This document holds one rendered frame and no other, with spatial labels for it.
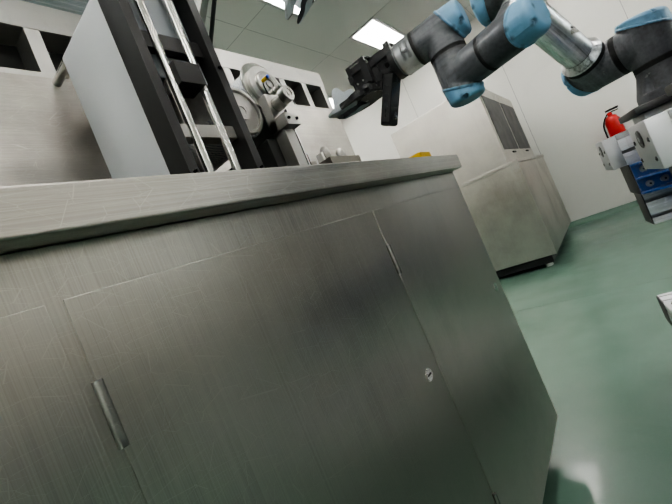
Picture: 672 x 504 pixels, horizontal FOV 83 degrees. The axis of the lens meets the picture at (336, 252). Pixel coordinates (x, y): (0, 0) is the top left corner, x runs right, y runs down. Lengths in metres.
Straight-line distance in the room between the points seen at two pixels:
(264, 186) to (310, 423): 0.28
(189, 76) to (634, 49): 1.15
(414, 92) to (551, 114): 1.75
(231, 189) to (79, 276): 0.17
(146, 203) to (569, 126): 5.12
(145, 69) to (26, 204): 0.41
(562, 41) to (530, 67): 4.09
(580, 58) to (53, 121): 1.40
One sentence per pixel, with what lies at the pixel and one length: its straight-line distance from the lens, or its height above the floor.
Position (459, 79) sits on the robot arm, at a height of 0.99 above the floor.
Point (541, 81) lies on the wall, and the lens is 5.39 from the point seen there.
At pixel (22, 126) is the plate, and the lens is 1.14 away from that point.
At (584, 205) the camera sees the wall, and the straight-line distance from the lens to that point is 5.34.
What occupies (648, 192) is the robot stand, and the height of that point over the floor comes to 0.60.
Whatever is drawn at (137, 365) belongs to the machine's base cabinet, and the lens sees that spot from 0.37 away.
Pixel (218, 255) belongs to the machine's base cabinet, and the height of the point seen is 0.81.
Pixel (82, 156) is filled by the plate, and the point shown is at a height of 1.23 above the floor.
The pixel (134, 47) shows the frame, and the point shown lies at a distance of 0.74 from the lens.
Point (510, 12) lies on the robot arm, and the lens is 0.82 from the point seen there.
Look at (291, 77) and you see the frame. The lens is 1.91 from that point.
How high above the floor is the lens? 0.76
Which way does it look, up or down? 1 degrees up
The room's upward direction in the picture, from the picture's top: 23 degrees counter-clockwise
